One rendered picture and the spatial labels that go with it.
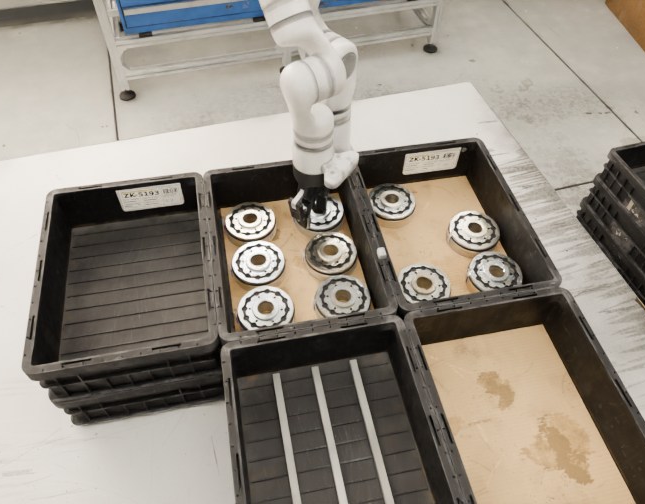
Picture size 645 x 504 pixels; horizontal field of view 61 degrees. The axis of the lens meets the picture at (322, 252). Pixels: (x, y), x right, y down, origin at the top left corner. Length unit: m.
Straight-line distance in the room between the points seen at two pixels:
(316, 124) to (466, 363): 0.49
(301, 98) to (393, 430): 0.55
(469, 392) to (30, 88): 2.75
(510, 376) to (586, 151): 1.98
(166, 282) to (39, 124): 1.99
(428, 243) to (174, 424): 0.61
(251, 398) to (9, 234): 0.78
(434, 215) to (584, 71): 2.33
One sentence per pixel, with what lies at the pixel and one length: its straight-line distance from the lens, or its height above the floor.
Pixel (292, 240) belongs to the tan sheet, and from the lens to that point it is 1.13.
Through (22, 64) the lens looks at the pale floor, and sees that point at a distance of 3.46.
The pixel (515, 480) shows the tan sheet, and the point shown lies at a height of 0.83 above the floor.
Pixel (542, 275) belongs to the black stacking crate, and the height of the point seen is 0.90.
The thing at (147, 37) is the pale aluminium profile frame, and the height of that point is 0.30.
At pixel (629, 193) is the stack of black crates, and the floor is 0.54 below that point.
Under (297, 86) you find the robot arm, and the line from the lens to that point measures 0.85.
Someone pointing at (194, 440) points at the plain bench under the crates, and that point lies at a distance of 1.08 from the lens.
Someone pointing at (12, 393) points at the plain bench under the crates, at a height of 0.70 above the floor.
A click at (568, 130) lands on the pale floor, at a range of 2.97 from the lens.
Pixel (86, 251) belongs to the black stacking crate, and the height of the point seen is 0.83.
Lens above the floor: 1.70
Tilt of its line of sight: 52 degrees down
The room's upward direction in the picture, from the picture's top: 2 degrees clockwise
